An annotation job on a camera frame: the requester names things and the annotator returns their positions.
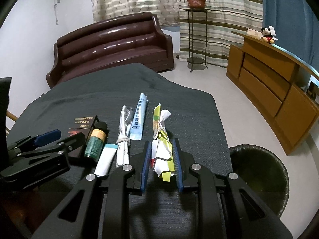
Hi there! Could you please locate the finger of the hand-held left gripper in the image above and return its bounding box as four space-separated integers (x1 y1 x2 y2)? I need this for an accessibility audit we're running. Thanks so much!
7 129 62 153
15 132 86 163

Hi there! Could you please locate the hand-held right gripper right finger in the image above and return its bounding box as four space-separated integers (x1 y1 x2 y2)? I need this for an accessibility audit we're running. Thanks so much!
171 138 293 239

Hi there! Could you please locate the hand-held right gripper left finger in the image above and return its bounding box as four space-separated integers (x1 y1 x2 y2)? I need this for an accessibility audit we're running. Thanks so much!
31 141 153 239

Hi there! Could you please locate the black cardboard box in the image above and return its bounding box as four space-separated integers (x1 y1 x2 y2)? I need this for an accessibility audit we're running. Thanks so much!
67 116 100 158

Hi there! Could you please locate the yellow white wrapper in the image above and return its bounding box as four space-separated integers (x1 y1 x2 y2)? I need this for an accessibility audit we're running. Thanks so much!
150 103 173 182

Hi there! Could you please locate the green bottle with black cap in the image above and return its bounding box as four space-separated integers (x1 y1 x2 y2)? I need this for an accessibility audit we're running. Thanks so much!
84 121 108 158

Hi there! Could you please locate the white twisted wrapper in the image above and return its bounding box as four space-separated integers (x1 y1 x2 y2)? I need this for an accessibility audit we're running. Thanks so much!
116 105 132 168

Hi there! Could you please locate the white tube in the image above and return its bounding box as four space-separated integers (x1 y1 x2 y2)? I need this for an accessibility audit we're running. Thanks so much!
94 144 118 177

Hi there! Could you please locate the light blue toothpaste tube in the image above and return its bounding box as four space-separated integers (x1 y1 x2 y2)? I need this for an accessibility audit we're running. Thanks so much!
130 93 149 141

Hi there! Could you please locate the black lined trash bin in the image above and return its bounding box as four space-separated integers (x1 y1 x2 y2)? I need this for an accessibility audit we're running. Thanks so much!
228 144 290 218

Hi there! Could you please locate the wooden rod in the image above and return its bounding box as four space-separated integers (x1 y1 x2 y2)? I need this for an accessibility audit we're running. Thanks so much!
5 110 19 132

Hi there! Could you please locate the black panel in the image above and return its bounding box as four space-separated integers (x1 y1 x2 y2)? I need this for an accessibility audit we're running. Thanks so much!
0 77 12 145

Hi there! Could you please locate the dark brown leather sofa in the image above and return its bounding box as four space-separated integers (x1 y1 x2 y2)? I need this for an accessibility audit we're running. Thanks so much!
46 12 174 89

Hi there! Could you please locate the black metal plant stand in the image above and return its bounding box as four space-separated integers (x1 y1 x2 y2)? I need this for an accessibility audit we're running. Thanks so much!
185 8 208 72

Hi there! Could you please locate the wooden cabinet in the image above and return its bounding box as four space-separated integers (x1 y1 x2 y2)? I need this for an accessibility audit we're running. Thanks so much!
226 31 319 155

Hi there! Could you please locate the air conditioner pipe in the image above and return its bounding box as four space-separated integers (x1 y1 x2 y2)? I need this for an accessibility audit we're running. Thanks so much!
53 0 61 26

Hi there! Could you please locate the striped curtain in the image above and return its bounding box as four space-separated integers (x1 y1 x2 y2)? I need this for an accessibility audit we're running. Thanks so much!
176 0 263 68

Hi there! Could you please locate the beige patterned curtain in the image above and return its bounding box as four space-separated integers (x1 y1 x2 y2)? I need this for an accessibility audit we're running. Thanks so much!
90 0 181 26

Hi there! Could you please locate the mouse plush toy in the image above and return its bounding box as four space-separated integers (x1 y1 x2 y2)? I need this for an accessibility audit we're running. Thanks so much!
260 25 278 44

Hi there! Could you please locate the small brown box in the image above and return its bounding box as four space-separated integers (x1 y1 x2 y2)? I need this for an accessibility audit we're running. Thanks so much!
308 80 319 95

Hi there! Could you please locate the blue curtain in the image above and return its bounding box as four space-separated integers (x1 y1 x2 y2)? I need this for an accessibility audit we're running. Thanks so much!
259 0 319 65

